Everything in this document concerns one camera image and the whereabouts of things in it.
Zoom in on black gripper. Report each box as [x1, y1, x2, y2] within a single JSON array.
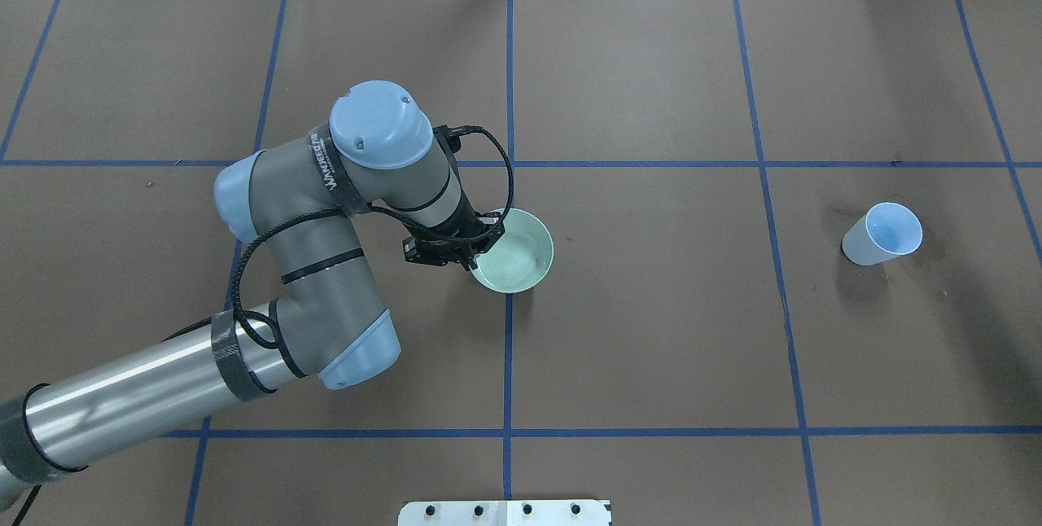
[[403, 212, 506, 270]]

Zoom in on green ceramic bowl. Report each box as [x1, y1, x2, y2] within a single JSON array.
[[471, 208, 554, 295]]

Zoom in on light blue plastic cup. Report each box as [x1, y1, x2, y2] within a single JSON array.
[[841, 202, 924, 266]]

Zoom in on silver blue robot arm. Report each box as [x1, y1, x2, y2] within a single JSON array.
[[2, 81, 514, 510]]

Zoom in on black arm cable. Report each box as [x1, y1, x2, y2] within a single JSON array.
[[228, 125, 515, 352]]

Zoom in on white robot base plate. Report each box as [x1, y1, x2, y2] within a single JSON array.
[[396, 499, 613, 525]]

